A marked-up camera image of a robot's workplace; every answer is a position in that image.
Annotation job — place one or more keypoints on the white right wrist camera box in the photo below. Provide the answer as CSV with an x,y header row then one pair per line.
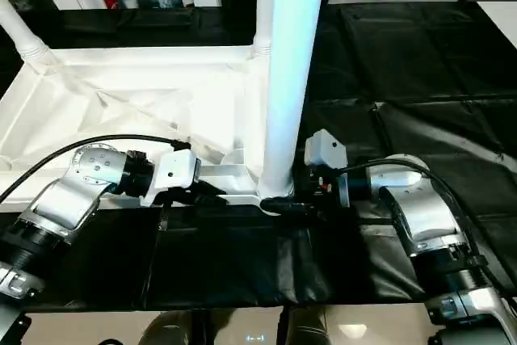
x,y
327,147

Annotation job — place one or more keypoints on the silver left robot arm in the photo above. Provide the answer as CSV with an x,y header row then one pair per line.
x,y
68,199

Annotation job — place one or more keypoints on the white flat board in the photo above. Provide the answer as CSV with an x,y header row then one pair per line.
x,y
501,22

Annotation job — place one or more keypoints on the small white figurine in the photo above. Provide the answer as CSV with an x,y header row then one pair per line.
x,y
24,5

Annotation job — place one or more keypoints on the black padded work mat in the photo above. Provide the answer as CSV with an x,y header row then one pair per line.
x,y
424,78

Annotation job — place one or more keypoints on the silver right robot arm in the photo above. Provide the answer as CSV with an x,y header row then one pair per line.
x,y
428,207

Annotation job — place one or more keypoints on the white plastic table top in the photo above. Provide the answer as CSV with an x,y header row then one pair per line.
x,y
121,78

